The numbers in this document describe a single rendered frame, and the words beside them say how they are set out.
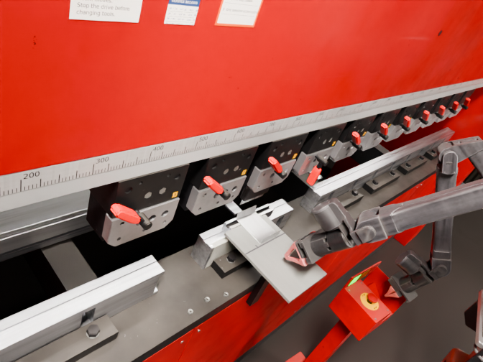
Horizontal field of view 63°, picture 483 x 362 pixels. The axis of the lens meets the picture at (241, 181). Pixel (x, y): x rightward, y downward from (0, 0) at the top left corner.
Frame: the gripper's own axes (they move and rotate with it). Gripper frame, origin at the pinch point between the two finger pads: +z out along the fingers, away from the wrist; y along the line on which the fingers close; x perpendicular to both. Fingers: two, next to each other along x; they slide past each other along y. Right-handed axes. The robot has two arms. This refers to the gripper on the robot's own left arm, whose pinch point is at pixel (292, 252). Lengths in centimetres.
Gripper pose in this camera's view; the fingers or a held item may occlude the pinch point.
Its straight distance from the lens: 113.6
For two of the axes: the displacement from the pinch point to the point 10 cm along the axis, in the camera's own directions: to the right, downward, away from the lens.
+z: -6.1, 3.4, 7.1
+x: 4.0, 9.1, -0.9
